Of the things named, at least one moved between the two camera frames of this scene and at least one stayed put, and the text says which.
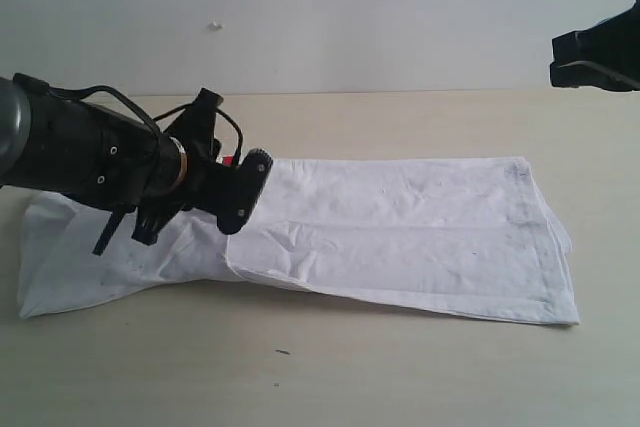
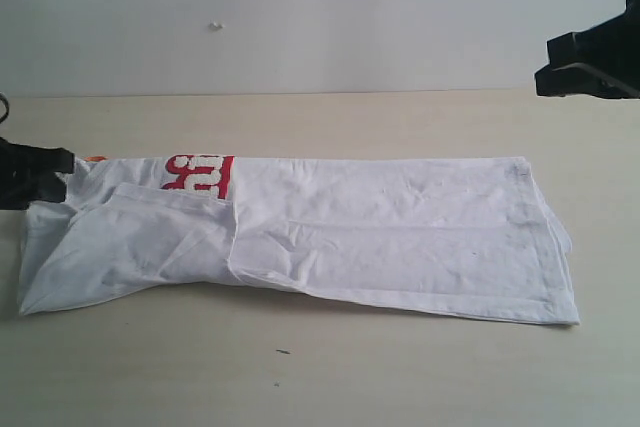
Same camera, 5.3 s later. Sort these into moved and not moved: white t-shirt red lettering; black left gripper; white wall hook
Moved: black left gripper
Not moved: white wall hook; white t-shirt red lettering
